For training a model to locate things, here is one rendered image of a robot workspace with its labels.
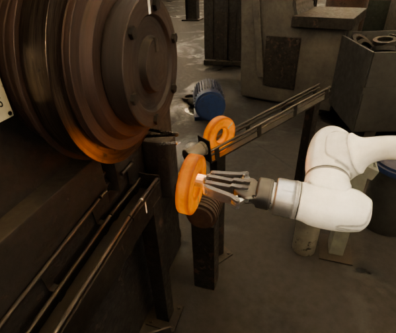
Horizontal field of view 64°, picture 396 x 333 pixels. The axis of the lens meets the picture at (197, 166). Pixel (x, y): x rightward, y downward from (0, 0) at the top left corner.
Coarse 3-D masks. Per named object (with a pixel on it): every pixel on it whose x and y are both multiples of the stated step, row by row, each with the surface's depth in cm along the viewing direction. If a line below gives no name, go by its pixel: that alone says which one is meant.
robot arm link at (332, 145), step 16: (336, 128) 80; (320, 144) 78; (336, 144) 75; (352, 144) 73; (368, 144) 72; (384, 144) 70; (320, 160) 75; (336, 160) 74; (352, 160) 73; (368, 160) 73; (352, 176) 75
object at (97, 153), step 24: (24, 0) 53; (48, 0) 50; (24, 24) 52; (48, 24) 51; (24, 48) 53; (48, 48) 51; (24, 72) 54; (48, 72) 52; (48, 96) 55; (48, 120) 59; (72, 120) 59; (72, 144) 62; (96, 144) 68
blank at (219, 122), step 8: (216, 120) 124; (224, 120) 126; (232, 120) 130; (208, 128) 124; (216, 128) 125; (224, 128) 130; (232, 128) 131; (208, 136) 124; (224, 136) 132; (232, 136) 134; (216, 144) 129
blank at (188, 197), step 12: (192, 156) 77; (180, 168) 74; (192, 168) 74; (204, 168) 84; (180, 180) 73; (192, 180) 75; (180, 192) 74; (192, 192) 77; (180, 204) 75; (192, 204) 79
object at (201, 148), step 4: (196, 144) 126; (200, 144) 125; (204, 144) 125; (188, 148) 124; (192, 148) 124; (196, 148) 124; (200, 148) 124; (204, 148) 125; (184, 152) 123; (188, 152) 122; (192, 152) 122; (196, 152) 123; (200, 152) 124; (204, 152) 125; (184, 156) 125
